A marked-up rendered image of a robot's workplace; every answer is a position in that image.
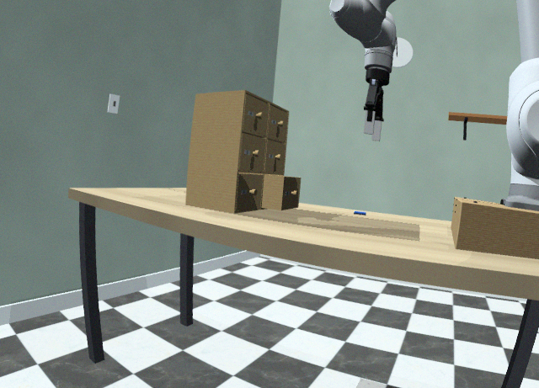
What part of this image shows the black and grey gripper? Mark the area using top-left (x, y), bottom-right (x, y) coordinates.
top-left (364, 68), bottom-right (390, 141)

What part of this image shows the brown wooden drawer front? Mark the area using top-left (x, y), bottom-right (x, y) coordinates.
top-left (264, 139), bottom-right (286, 173)
top-left (239, 133), bottom-right (266, 172)
top-left (262, 174), bottom-right (301, 210)
top-left (268, 105), bottom-right (288, 141)
top-left (236, 173), bottom-right (263, 211)
top-left (243, 94), bottom-right (269, 136)

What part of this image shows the small wooden chest of drawers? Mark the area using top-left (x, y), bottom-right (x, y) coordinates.
top-left (185, 90), bottom-right (289, 214)

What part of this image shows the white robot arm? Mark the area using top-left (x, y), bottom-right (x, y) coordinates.
top-left (329, 0), bottom-right (539, 211)

